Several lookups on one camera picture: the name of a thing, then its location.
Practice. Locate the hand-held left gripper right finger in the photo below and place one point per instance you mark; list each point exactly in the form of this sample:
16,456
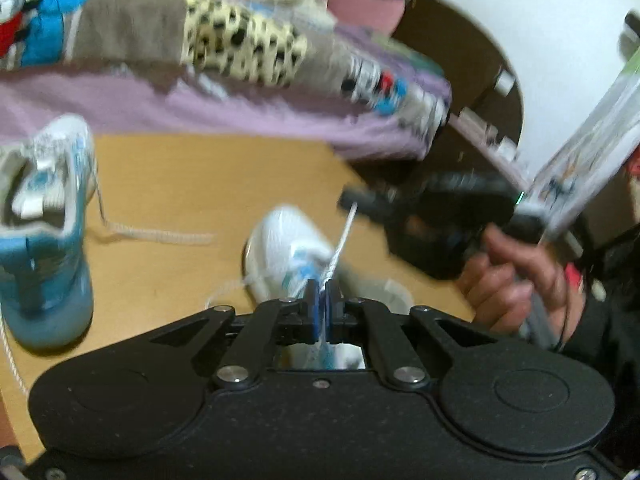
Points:
334,306

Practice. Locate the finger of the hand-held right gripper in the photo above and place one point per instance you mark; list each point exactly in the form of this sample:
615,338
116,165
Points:
370,202

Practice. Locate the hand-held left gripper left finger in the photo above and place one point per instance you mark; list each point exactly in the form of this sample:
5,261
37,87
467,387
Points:
314,306

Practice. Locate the white and blue sneaker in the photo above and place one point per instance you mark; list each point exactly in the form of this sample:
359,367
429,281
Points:
50,300
280,240

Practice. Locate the person's right hand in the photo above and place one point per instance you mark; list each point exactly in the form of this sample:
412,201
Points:
520,280

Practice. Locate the dark wooden nightstand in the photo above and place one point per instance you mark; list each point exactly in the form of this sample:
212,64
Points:
465,170

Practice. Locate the stack of books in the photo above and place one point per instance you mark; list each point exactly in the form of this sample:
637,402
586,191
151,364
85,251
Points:
475,127

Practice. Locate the purple folded blanket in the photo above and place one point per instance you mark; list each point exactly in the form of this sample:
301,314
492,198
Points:
425,80

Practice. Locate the white green hanging cloth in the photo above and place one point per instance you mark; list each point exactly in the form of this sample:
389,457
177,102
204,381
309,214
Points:
590,150

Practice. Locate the dark wooden bed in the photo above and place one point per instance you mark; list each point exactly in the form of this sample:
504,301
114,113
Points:
450,45

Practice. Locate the pink pillow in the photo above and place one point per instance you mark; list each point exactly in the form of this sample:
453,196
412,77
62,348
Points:
365,7

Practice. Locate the cartoon mouse printed blanket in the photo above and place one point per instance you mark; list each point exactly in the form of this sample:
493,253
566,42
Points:
130,25

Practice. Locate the white wall switch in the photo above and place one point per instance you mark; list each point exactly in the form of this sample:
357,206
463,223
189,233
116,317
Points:
505,82

